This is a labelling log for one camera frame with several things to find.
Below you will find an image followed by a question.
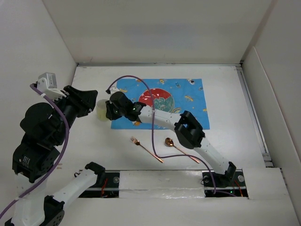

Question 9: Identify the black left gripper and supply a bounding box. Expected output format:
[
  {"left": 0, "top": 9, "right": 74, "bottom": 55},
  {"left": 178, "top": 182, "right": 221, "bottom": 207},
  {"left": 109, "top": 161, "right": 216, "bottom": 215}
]
[{"left": 52, "top": 83, "right": 99, "bottom": 143}]

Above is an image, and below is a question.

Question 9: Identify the pale yellow-green mug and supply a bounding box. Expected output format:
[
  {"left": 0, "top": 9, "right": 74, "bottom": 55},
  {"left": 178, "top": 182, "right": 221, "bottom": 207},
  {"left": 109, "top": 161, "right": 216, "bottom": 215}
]
[{"left": 96, "top": 99, "right": 109, "bottom": 121}]

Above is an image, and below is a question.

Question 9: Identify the copper fork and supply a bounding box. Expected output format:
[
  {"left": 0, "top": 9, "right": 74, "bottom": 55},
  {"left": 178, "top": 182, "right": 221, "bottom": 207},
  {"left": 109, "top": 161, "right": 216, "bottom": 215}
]
[{"left": 130, "top": 137, "right": 164, "bottom": 163}]

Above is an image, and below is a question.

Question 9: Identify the red and teal plate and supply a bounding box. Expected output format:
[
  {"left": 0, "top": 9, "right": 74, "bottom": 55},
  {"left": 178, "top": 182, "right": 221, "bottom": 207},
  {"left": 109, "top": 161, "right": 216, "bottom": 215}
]
[{"left": 138, "top": 88, "right": 175, "bottom": 113}]

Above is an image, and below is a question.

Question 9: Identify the blue space-print cloth placemat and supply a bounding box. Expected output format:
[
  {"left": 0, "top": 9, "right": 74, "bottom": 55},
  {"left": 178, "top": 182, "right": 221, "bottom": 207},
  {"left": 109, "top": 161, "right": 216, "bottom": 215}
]
[{"left": 117, "top": 79, "right": 210, "bottom": 130}]

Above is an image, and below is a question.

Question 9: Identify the copper spoon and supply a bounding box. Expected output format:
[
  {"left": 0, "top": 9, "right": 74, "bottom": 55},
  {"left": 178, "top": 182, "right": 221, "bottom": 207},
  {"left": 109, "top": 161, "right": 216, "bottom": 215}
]
[{"left": 165, "top": 137, "right": 200, "bottom": 164}]

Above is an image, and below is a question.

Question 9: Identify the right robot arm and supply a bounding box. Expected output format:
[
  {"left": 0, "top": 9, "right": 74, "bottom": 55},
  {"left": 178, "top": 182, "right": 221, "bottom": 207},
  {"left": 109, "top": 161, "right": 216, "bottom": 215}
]
[{"left": 106, "top": 90, "right": 236, "bottom": 187}]

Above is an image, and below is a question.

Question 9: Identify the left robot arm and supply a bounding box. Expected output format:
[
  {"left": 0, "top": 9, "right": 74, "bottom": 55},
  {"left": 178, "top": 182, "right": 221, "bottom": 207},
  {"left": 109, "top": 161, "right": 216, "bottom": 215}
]
[{"left": 6, "top": 84, "right": 105, "bottom": 226}]

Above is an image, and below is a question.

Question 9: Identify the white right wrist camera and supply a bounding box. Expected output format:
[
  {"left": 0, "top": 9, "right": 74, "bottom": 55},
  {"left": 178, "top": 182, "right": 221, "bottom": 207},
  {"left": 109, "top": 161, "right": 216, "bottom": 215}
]
[{"left": 105, "top": 86, "right": 119, "bottom": 95}]

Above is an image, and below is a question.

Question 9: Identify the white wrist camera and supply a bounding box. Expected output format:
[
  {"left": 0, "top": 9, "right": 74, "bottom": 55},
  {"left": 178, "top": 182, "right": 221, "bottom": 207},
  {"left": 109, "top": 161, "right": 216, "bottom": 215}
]
[
  {"left": 105, "top": 86, "right": 119, "bottom": 95},
  {"left": 37, "top": 73, "right": 66, "bottom": 101}
]

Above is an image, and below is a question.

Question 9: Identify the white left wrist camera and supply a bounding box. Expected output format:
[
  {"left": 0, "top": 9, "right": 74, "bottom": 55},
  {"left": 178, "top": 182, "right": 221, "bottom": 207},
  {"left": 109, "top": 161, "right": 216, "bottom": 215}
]
[{"left": 37, "top": 73, "right": 66, "bottom": 101}]

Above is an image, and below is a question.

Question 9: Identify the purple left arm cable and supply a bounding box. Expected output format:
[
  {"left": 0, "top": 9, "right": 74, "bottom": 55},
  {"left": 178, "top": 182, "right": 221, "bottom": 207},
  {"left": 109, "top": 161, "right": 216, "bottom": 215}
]
[{"left": 0, "top": 84, "right": 71, "bottom": 221}]

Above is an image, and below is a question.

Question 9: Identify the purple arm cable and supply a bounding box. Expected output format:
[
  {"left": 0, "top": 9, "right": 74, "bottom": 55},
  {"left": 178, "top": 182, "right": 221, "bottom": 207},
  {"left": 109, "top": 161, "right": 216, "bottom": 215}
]
[
  {"left": 108, "top": 75, "right": 237, "bottom": 197},
  {"left": 0, "top": 84, "right": 71, "bottom": 221}
]

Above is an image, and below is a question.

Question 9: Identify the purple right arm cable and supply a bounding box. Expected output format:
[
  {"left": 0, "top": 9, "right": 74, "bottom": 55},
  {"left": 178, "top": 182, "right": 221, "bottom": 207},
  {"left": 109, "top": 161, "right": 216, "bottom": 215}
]
[{"left": 108, "top": 75, "right": 237, "bottom": 197}]

